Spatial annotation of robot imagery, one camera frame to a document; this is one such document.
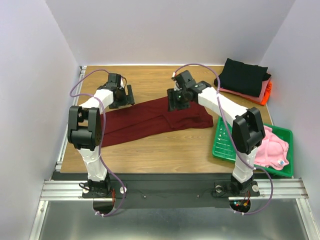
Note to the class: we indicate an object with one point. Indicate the left side aluminium rail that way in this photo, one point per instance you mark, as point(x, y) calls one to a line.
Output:
point(74, 101)

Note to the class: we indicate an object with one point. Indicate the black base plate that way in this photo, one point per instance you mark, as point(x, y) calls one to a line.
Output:
point(148, 191)

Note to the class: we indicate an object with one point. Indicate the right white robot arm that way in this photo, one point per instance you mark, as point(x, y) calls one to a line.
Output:
point(244, 125)

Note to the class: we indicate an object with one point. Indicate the folded black t shirt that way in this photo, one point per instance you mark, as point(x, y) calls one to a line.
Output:
point(243, 78)

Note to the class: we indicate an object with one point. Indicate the folded salmon pink t shirt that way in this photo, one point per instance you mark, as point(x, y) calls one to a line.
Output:
point(235, 93)

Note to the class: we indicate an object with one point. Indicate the green plastic tray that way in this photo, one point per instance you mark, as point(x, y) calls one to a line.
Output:
point(222, 148)

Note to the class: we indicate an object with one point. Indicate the folded orange t shirt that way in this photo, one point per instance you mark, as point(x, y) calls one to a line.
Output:
point(264, 94)

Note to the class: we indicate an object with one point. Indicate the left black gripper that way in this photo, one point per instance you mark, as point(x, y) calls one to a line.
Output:
point(124, 99)

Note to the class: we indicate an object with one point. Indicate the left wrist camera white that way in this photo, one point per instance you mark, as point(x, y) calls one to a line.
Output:
point(123, 82)

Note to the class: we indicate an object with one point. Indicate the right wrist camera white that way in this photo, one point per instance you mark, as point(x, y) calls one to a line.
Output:
point(176, 85)

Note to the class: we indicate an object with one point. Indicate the aluminium frame rail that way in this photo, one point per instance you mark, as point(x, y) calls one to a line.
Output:
point(279, 210)

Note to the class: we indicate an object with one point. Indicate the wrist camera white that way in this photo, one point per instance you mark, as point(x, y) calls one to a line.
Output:
point(176, 85)
point(123, 82)

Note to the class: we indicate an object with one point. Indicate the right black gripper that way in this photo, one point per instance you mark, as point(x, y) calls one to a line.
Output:
point(177, 103)

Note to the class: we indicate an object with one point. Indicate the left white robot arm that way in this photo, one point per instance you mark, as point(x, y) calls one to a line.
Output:
point(85, 131)

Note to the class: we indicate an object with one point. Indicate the maroon t shirt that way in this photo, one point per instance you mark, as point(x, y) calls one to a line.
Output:
point(152, 118)

